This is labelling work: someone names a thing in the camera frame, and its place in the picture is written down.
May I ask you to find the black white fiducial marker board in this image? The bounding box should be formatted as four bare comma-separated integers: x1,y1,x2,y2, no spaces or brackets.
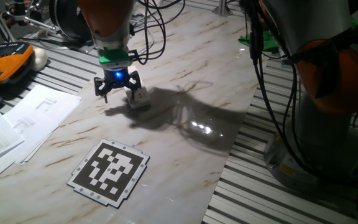
66,138,151,208

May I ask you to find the aluminium frame strut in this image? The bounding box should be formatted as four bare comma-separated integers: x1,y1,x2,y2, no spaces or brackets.
0,0,17,43
211,0,233,17

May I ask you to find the bare person hand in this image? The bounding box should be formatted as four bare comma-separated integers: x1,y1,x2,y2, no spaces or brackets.
0,11,17,28

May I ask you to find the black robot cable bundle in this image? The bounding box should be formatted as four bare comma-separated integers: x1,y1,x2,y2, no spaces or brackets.
128,0,319,181

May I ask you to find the marble pattern mat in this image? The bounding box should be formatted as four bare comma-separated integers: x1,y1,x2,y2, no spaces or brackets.
0,2,262,224

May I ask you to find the black round drum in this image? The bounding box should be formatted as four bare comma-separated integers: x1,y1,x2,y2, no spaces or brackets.
48,0,93,41

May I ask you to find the white power strip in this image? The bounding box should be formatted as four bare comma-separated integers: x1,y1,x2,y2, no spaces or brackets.
123,65,152,110

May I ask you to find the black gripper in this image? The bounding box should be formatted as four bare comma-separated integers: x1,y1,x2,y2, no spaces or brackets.
93,66,143,105

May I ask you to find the white paper stack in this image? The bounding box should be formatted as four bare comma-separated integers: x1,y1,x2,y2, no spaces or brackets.
0,83,83,189

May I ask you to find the green cloth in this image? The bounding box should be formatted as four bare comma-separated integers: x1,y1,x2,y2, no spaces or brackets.
238,17,358,52

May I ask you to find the white computer mouse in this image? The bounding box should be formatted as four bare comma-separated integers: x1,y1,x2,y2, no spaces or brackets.
31,47,48,72

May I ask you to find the orange black teach pendant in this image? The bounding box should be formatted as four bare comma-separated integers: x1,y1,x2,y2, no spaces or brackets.
0,42,34,85

